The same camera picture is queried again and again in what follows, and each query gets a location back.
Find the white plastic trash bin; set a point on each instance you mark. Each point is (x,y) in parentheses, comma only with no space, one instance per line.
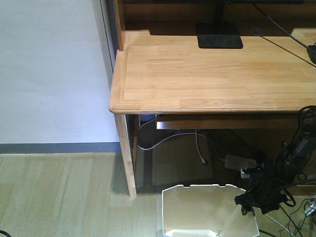
(205,211)

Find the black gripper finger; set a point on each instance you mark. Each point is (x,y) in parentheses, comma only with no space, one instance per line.
(245,209)

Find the black monitor stand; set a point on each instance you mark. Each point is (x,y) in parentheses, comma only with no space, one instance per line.
(218,34)

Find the white power strip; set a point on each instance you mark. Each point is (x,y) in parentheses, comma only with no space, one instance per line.
(246,166)

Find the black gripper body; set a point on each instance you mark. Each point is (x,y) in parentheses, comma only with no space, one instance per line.
(264,192)

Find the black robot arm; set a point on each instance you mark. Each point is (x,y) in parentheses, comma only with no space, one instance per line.
(296,155)

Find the light wooden desk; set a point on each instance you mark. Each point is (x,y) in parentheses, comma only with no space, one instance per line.
(160,68)

